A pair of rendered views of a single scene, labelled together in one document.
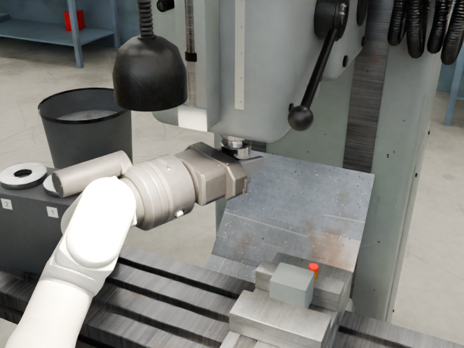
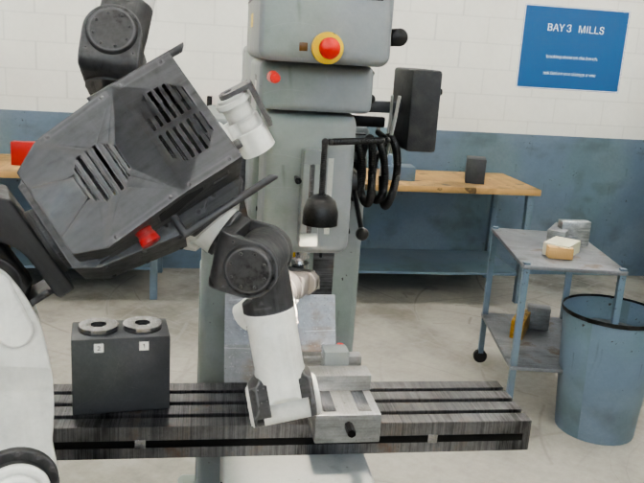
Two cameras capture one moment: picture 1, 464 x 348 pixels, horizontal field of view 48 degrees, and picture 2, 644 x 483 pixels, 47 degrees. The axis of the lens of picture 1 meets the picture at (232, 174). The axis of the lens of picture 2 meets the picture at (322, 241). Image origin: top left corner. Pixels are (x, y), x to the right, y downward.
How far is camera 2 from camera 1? 1.18 m
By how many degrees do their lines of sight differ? 35
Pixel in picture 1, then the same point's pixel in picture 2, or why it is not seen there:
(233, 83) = not seen: hidden behind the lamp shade
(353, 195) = (323, 311)
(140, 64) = (328, 205)
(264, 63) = (341, 207)
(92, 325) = (195, 425)
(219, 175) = (308, 278)
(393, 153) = (345, 276)
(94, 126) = not seen: outside the picture
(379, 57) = not seen: hidden behind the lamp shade
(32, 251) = (114, 390)
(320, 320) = (361, 368)
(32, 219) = (121, 356)
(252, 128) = (333, 243)
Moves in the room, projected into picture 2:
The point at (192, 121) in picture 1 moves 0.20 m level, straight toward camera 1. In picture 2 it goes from (309, 241) to (369, 264)
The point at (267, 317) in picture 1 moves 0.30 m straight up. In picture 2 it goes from (333, 373) to (342, 251)
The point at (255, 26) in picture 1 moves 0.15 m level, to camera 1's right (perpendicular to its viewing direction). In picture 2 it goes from (337, 189) to (391, 186)
